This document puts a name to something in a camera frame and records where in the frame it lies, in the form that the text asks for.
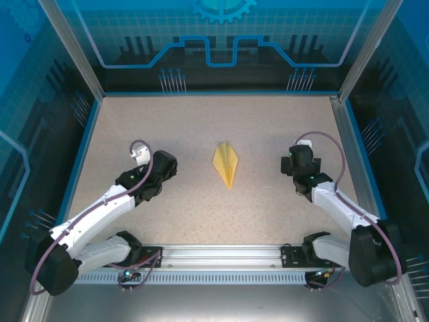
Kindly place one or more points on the yellow paper sheet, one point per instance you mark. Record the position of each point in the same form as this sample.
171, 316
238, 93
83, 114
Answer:
226, 164

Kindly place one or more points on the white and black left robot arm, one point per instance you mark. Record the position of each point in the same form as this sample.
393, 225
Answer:
100, 208

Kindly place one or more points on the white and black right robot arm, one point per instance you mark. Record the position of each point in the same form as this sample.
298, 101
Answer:
342, 208

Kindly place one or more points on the metal sheet tray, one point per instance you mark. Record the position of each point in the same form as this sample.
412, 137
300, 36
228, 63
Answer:
214, 302

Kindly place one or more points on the blue printed side panel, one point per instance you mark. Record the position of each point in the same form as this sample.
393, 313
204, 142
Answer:
27, 134
402, 134

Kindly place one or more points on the blue printed gear panel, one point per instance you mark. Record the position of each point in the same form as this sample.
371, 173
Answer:
134, 27

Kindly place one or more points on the aluminium side rail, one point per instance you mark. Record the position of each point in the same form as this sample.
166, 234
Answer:
353, 151

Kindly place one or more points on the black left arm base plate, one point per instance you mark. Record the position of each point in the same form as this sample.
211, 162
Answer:
152, 256

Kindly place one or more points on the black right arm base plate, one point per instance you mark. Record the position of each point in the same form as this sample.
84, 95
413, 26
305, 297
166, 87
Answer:
290, 256

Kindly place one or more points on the aluminium mounting rail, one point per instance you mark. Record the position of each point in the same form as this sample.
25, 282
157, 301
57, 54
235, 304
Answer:
218, 255

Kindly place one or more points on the aluminium frame post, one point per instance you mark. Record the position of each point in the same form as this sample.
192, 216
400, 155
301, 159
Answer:
78, 57
367, 50

